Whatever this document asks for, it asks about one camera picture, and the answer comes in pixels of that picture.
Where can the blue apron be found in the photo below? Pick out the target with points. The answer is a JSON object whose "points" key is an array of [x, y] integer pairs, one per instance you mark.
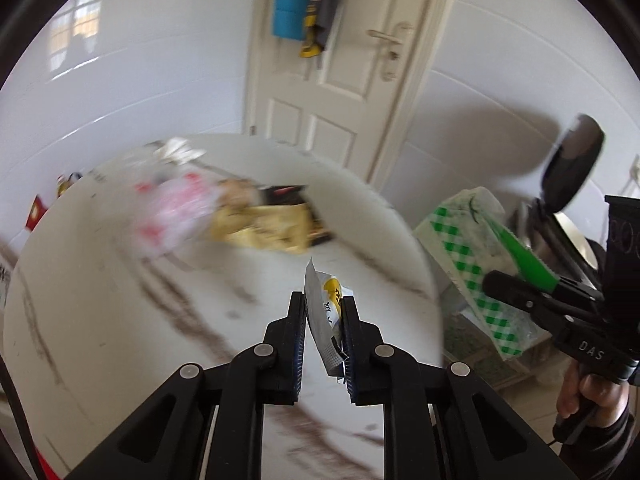
{"points": [[287, 5]]}

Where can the red cushion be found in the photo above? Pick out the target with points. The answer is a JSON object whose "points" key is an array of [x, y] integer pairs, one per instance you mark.
{"points": [[50, 470]]}

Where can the person's right hand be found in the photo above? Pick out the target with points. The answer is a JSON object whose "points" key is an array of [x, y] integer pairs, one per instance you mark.
{"points": [[570, 395]]}

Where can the cream panel door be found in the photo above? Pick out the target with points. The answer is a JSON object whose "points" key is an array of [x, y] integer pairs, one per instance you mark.
{"points": [[350, 85]]}

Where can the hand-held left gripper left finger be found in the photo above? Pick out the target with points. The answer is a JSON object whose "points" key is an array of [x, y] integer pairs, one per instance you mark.
{"points": [[300, 340]]}

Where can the person's right forearm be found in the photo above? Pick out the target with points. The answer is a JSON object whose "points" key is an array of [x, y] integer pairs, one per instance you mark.
{"points": [[615, 455]]}

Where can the yellow cooking oil bottle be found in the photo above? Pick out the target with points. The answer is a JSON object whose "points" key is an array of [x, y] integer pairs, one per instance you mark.
{"points": [[69, 185]]}

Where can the crumpled white paper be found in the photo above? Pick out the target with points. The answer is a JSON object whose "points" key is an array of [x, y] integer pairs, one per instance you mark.
{"points": [[175, 150]]}

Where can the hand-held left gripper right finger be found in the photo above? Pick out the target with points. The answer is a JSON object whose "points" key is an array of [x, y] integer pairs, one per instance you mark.
{"points": [[350, 340]]}

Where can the silver and yellow wrapper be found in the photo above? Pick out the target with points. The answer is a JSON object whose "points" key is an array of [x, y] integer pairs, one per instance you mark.
{"points": [[320, 310]]}

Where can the green checked plastic bag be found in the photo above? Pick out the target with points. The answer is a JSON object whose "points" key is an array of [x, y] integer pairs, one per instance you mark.
{"points": [[460, 245]]}

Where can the red bag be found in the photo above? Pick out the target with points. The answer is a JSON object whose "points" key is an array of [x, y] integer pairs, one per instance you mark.
{"points": [[36, 212]]}

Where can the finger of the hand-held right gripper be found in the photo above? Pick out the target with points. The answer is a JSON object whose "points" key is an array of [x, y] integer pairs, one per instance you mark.
{"points": [[570, 260], [515, 290]]}

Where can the golden snack wrapper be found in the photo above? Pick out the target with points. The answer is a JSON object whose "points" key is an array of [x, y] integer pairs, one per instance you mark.
{"points": [[270, 225]]}

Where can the round white marble table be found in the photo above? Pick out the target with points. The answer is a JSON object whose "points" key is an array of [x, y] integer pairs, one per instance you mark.
{"points": [[125, 335]]}

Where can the pink plastic bag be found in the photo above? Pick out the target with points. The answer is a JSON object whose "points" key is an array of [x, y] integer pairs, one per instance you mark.
{"points": [[175, 210]]}

